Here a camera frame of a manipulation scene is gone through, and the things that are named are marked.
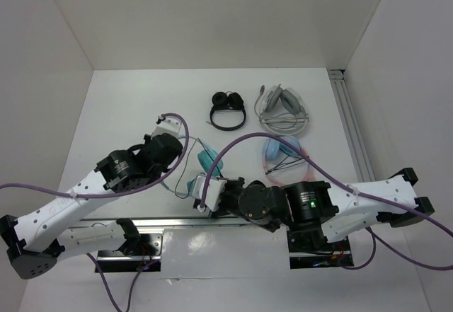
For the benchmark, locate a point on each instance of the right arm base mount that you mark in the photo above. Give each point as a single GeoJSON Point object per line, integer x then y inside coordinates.
{"type": "Point", "coordinates": [309, 252]}

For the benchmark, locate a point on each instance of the small black headphones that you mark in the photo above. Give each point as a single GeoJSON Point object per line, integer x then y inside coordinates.
{"type": "Point", "coordinates": [227, 102]}

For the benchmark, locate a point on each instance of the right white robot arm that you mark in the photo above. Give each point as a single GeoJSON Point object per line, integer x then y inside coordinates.
{"type": "Point", "coordinates": [320, 213]}

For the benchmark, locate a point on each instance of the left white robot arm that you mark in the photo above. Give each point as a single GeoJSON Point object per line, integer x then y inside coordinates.
{"type": "Point", "coordinates": [39, 240]}

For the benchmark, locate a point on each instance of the aluminium rail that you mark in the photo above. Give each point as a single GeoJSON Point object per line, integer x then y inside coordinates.
{"type": "Point", "coordinates": [191, 222]}
{"type": "Point", "coordinates": [350, 123]}

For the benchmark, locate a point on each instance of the teal cat-ear headphones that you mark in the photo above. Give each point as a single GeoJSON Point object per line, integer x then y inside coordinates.
{"type": "Point", "coordinates": [206, 158]}

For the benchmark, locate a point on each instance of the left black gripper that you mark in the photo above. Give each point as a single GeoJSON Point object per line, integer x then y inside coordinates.
{"type": "Point", "coordinates": [147, 138]}

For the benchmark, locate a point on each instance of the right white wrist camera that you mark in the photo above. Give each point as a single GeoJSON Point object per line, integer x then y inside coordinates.
{"type": "Point", "coordinates": [215, 188]}

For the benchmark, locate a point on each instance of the white grey headset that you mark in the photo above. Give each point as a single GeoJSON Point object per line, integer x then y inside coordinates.
{"type": "Point", "coordinates": [281, 111]}

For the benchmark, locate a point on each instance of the aluminium rail at right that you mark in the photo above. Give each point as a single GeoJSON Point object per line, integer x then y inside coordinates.
{"type": "Point", "coordinates": [350, 123]}

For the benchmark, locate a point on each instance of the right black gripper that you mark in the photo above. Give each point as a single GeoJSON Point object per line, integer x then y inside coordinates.
{"type": "Point", "coordinates": [237, 181]}

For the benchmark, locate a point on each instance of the pink blue cat-ear headphones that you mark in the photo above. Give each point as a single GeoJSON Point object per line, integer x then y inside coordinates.
{"type": "Point", "coordinates": [277, 156]}

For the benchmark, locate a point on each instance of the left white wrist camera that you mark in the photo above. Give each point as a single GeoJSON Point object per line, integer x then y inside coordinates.
{"type": "Point", "coordinates": [167, 125]}

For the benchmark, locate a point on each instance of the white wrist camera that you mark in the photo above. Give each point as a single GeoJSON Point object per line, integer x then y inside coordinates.
{"type": "Point", "coordinates": [215, 188]}
{"type": "Point", "coordinates": [167, 125]}

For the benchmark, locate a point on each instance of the aluminium rail at front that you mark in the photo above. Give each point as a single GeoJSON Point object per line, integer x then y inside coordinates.
{"type": "Point", "coordinates": [191, 222]}

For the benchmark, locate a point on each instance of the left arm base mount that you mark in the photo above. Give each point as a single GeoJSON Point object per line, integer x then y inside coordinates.
{"type": "Point", "coordinates": [147, 255]}

